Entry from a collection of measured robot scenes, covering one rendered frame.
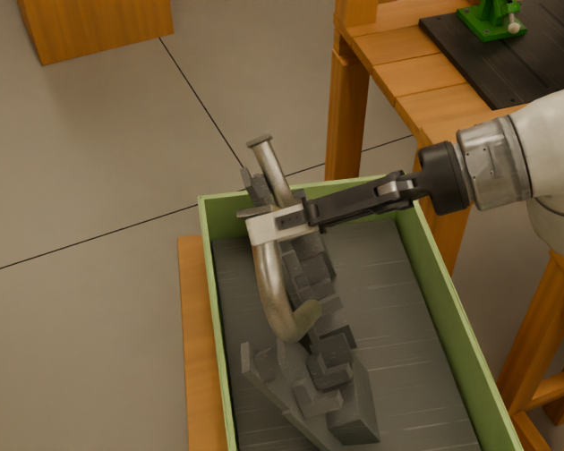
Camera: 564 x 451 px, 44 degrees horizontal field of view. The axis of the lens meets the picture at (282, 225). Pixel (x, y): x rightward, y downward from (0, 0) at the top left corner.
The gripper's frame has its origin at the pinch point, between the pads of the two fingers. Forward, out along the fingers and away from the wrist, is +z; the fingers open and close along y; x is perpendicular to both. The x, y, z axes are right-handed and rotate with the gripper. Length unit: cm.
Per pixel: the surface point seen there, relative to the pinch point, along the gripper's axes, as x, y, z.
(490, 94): -26, -97, -35
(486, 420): 34, -39, -14
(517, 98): -23, -98, -40
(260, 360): 14.8, -11.6, 10.0
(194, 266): -3, -61, 35
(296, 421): 24.8, -20.3, 10.0
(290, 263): 3.4, -21.3, 5.3
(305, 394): 21.8, -22.1, 8.2
